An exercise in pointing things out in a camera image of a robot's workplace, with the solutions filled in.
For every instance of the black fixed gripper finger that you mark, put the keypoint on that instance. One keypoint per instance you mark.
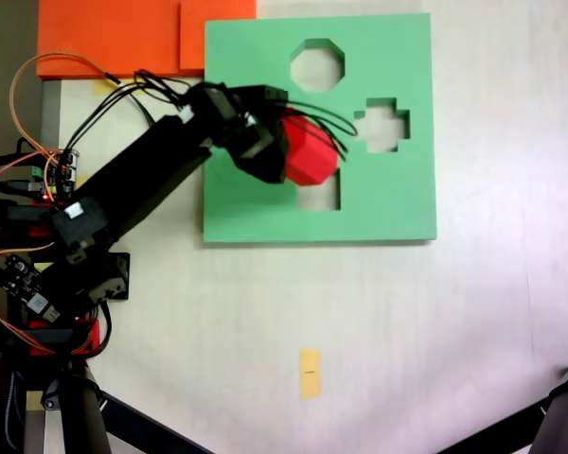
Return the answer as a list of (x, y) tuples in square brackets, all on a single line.
[(267, 163)]

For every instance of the red octagonal pillar block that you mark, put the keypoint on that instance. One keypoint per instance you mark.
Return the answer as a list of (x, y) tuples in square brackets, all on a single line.
[(312, 156)]

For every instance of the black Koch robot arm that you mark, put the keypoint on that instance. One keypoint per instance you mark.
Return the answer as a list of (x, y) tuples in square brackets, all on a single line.
[(147, 161)]

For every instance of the green shape sorter board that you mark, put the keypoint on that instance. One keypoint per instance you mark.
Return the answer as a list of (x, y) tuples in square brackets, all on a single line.
[(388, 198)]

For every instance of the yellow tape strip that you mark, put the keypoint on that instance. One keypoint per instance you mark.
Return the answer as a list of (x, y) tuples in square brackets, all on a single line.
[(99, 89)]

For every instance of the yellow tape piece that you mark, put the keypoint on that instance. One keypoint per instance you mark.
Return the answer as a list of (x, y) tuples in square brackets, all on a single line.
[(84, 179), (34, 402), (40, 267)]

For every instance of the green circuit board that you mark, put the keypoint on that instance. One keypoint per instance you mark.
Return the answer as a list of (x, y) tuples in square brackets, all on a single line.
[(61, 172)]

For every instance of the yellow tape label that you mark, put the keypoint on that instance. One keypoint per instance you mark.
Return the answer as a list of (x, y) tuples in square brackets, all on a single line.
[(310, 378)]

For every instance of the red black table clamp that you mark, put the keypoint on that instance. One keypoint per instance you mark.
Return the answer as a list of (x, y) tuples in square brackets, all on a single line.
[(19, 215), (47, 337)]

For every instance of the small module with code sticker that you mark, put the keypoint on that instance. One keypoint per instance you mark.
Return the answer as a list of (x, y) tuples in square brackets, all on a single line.
[(40, 303)]

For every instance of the black circuit board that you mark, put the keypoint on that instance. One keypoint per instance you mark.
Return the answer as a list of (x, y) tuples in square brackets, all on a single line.
[(21, 279)]

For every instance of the black tripod leg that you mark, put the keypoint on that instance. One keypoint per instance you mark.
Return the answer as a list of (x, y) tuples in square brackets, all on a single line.
[(87, 425), (565, 416)]

